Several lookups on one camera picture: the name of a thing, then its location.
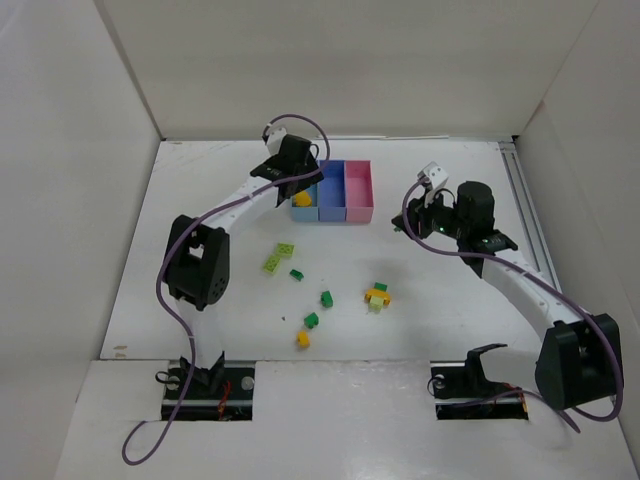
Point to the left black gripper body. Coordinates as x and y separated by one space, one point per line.
304 179

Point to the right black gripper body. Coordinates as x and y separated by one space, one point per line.
415 223

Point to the yellow rounded lego brick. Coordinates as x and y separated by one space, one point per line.
303 199

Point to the yellow arch lego brick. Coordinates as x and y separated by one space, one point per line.
374 291

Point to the light green lego brick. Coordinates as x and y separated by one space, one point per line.
284 250
271 264
376 303

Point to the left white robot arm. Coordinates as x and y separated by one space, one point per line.
196 265

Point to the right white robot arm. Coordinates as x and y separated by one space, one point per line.
580 362

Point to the light blue container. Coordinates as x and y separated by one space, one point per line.
304 213

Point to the pink container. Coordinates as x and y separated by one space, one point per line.
359 191

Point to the small dark green lego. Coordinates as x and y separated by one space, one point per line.
296 274

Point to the small yellow lego brick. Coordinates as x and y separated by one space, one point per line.
302 340

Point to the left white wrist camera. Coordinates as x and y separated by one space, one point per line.
272 137

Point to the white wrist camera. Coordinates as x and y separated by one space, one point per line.
272 137
433 178

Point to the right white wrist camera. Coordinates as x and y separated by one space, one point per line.
433 178

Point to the aluminium rail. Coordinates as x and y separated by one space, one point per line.
536 241

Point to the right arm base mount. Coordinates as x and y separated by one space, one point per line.
462 391

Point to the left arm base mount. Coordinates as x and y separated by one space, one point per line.
222 393

